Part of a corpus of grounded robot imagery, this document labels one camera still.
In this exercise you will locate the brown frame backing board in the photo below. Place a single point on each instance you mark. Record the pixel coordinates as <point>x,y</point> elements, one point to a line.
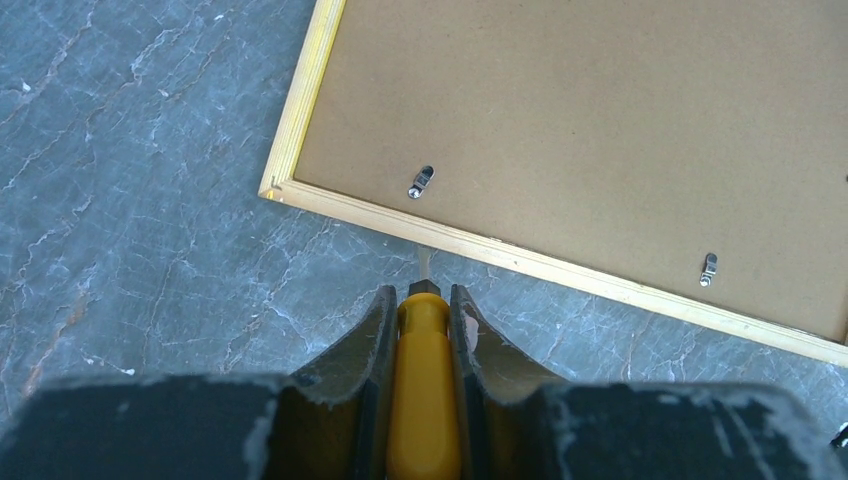
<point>630,137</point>

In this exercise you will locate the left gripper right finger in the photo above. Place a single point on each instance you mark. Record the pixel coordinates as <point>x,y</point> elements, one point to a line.
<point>519,420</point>

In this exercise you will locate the yellow picture frame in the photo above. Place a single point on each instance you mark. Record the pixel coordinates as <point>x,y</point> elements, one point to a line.
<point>279,184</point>

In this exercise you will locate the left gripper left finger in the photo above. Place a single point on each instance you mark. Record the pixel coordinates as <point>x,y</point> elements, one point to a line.
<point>326,420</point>

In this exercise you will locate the orange handled screwdriver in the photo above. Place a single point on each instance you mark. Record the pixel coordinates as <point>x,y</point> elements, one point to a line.
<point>423,436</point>

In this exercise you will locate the metal retaining clip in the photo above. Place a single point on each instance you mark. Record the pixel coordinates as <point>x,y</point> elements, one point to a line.
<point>421,182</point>
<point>709,270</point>

